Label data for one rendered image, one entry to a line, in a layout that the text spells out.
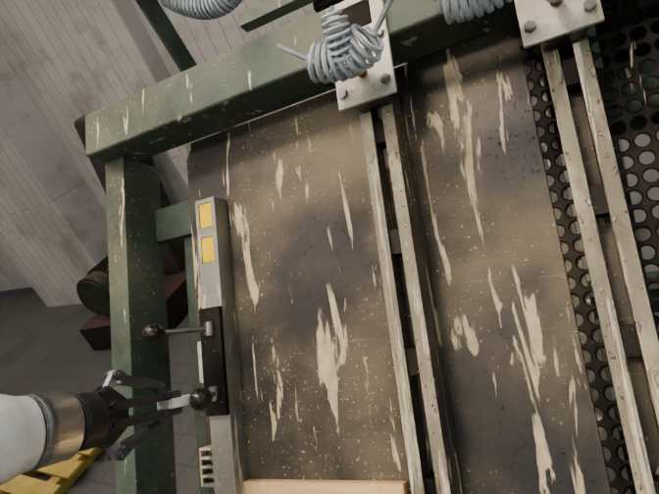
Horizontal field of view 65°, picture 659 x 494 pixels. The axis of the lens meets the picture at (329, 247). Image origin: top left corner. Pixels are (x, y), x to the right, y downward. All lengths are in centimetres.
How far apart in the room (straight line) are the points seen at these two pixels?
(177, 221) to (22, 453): 66
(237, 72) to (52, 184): 500
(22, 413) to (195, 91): 65
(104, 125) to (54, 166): 476
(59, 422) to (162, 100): 66
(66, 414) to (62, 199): 526
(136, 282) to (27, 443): 56
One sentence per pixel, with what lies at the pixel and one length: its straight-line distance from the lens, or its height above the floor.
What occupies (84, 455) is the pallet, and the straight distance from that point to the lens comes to 379.
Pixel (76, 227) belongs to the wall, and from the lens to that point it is 597.
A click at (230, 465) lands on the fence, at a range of 103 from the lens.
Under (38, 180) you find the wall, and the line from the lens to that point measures 588.
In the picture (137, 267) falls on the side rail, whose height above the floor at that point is 155.
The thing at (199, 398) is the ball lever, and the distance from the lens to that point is 89.
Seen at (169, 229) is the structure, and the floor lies 158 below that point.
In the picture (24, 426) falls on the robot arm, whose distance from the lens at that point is 70.
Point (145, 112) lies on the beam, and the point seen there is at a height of 183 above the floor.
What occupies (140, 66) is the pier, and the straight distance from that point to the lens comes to 458.
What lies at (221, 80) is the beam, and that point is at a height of 183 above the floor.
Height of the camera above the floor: 188
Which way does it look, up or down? 24 degrees down
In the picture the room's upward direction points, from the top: 25 degrees counter-clockwise
